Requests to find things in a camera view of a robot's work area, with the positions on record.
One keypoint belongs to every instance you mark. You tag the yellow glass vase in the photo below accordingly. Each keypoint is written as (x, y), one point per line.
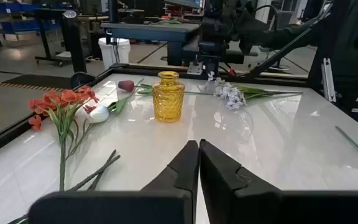
(168, 99)

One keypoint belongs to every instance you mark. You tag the black office chair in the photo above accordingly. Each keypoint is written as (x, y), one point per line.
(284, 18)

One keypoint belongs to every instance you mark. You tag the black cylindrical post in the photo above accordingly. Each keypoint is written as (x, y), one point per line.
(73, 46)

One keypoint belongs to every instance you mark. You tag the white veined flower spray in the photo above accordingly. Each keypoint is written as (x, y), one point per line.
(230, 92)

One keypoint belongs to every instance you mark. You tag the blue storage bins shelf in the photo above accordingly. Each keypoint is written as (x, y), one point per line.
(20, 26)

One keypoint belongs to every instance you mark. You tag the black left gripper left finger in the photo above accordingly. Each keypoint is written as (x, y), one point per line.
(166, 202)

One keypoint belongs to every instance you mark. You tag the aluminium bracket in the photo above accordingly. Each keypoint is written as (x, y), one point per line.
(328, 81)

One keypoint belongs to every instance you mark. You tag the black drawer unit with labels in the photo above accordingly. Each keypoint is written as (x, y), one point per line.
(343, 104)

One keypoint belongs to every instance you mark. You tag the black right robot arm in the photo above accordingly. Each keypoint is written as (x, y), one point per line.
(225, 21)

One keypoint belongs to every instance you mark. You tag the dark red artificial tulip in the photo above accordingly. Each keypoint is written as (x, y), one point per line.
(126, 85)

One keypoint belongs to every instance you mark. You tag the white plastic bucket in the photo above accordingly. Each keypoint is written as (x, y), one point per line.
(121, 53)

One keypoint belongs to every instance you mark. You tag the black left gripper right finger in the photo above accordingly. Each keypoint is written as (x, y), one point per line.
(235, 199)

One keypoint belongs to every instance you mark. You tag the black floor mat striped edge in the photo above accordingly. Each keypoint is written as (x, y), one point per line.
(39, 81)

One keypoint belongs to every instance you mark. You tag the orange artificial flower bunch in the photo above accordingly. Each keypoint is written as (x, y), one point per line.
(68, 97)

